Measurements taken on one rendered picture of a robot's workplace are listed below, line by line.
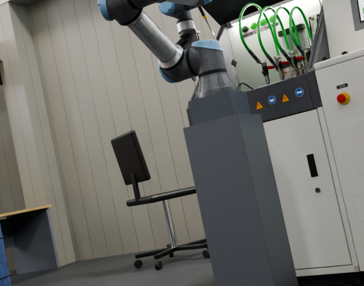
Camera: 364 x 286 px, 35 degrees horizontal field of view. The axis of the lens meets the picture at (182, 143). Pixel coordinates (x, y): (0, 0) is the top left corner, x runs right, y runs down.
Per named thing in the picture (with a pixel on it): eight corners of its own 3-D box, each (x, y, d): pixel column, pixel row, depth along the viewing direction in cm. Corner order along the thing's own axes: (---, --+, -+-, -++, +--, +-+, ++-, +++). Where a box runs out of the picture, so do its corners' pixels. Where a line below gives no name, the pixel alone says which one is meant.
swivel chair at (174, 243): (165, 256, 497) (142, 137, 505) (234, 247, 463) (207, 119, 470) (118, 274, 439) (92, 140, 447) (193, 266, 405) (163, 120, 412)
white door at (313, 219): (224, 276, 280) (195, 140, 285) (226, 274, 282) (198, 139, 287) (351, 265, 243) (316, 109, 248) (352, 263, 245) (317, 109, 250)
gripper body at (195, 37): (199, 55, 241) (193, 28, 242) (181, 61, 245) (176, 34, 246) (207, 57, 248) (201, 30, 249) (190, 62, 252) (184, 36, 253)
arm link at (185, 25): (173, 24, 247) (182, 27, 254) (176, 34, 246) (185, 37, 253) (188, 19, 243) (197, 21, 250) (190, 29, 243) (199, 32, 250)
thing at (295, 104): (198, 138, 284) (192, 107, 286) (203, 138, 288) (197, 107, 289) (313, 108, 249) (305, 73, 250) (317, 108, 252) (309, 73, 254)
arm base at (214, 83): (226, 91, 218) (220, 65, 219) (192, 100, 225) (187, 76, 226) (241, 92, 231) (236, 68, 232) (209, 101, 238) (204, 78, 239)
